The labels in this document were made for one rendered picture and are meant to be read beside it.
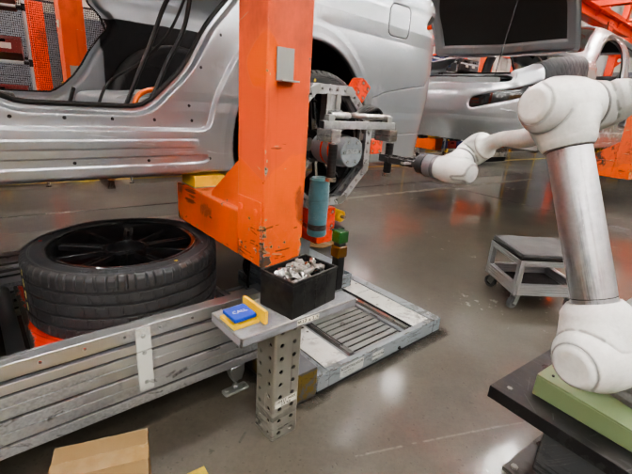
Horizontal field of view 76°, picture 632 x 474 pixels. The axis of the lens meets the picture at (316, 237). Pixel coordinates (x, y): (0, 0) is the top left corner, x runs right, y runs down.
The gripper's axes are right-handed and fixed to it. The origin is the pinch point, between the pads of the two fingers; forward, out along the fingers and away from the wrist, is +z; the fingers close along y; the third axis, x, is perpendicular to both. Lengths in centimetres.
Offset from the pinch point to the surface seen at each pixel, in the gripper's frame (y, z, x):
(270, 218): -73, -16, -14
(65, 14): -72, 258, 70
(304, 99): -62, -16, 22
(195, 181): -74, 36, -12
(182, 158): -79, 36, -3
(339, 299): -59, -36, -38
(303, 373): -64, -26, -70
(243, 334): -95, -36, -38
